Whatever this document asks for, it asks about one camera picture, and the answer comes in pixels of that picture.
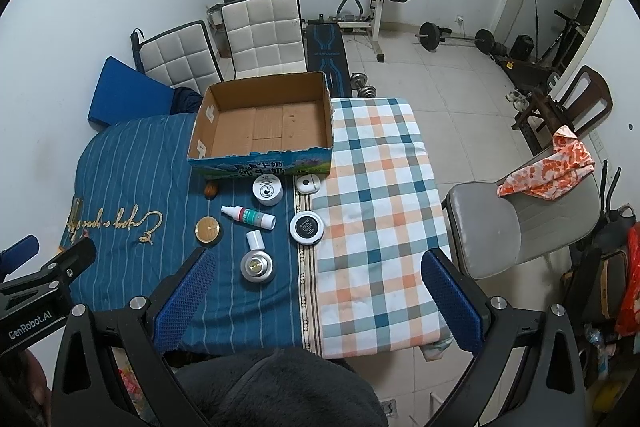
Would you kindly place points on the plaid checkered cloth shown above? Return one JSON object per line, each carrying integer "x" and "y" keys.
{"x": 360, "y": 286}

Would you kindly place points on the barbell on floor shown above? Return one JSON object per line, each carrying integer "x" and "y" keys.
{"x": 431, "y": 36}

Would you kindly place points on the right white padded chair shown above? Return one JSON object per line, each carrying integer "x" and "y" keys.
{"x": 265, "y": 37}

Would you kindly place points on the left white padded chair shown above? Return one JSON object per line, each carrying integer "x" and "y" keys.
{"x": 181, "y": 57}

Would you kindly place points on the red plastic bag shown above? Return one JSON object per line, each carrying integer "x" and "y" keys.
{"x": 628, "y": 318}

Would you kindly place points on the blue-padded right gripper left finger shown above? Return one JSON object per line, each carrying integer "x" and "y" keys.
{"x": 88, "y": 389}

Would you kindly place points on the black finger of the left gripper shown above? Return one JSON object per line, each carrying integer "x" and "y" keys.
{"x": 64, "y": 268}

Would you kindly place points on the brown wooden chair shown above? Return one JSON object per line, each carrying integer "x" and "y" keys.
{"x": 586, "y": 102}

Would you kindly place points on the blue striped cloth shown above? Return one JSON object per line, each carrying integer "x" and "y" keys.
{"x": 139, "y": 200}

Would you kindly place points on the black blue bench pad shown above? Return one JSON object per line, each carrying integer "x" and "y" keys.
{"x": 326, "y": 53}

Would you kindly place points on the orange white cloth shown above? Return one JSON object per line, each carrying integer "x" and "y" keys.
{"x": 554, "y": 176}

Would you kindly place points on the white jar black lid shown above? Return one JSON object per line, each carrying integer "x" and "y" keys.
{"x": 306, "y": 228}

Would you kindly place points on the black exercise machine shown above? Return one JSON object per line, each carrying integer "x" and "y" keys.
{"x": 531, "y": 70}

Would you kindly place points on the small white oval bottle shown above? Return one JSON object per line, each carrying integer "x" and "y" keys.
{"x": 255, "y": 241}

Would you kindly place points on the blue foam mat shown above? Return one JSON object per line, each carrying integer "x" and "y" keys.
{"x": 123, "y": 94}

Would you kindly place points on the white purifying cream jar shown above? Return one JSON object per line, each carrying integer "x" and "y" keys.
{"x": 267, "y": 189}

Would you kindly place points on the silver jar gold centre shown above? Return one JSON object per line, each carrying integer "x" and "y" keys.
{"x": 257, "y": 267}

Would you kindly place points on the open cardboard box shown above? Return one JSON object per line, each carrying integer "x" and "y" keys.
{"x": 279, "y": 124}

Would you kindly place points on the white padded chair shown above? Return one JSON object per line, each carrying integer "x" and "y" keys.
{"x": 181, "y": 57}
{"x": 265, "y": 37}

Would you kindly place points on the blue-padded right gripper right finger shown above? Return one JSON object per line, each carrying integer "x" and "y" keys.
{"x": 547, "y": 389}

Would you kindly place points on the grey office chair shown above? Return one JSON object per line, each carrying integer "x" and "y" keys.
{"x": 492, "y": 234}

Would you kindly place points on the chrome dumbbell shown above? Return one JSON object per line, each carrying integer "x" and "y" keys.
{"x": 360, "y": 84}

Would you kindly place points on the brown walnut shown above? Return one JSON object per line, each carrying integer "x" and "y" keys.
{"x": 210, "y": 190}

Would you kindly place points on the white spray bottle green label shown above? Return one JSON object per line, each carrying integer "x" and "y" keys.
{"x": 249, "y": 216}

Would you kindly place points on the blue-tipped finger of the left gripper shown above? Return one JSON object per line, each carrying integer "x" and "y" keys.
{"x": 16, "y": 255}

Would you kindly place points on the gold lid jar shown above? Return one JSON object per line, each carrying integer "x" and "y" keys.
{"x": 208, "y": 231}

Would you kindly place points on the black fuzzy garment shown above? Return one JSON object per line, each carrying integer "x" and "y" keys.
{"x": 280, "y": 387}

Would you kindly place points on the small white round jar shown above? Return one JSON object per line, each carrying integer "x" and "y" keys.
{"x": 308, "y": 184}

